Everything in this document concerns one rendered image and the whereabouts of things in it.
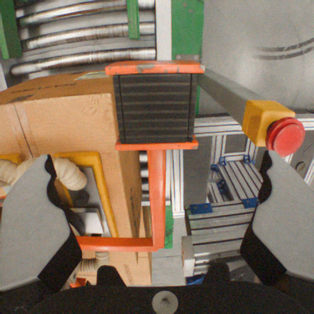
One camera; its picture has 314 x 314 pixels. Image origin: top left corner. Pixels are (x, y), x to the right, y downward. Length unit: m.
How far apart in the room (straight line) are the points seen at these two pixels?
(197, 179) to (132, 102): 1.27
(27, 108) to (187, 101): 0.32
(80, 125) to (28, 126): 0.12
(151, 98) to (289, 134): 0.23
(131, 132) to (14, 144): 0.34
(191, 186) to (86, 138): 1.15
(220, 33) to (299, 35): 0.59
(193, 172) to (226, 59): 0.81
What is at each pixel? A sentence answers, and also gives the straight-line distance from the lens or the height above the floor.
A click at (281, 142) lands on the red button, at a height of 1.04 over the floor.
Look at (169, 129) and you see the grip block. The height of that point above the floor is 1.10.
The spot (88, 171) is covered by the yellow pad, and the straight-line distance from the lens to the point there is 0.39.
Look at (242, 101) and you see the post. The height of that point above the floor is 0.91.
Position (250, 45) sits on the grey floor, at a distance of 1.42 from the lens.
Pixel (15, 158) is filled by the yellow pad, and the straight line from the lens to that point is 0.47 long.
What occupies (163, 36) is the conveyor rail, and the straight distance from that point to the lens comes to 0.68.
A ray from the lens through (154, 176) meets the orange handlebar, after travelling 0.23.
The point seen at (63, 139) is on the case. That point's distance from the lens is 0.40.
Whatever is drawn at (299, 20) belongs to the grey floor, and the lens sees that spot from 1.63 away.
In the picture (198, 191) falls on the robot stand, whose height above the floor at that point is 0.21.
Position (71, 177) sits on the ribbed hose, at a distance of 0.35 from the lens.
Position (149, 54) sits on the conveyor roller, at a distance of 0.72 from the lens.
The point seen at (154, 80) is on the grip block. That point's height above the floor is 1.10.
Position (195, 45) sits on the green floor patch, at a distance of 1.30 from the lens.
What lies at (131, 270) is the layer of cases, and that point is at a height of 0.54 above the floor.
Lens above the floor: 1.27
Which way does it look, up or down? 57 degrees down
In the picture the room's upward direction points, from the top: 178 degrees clockwise
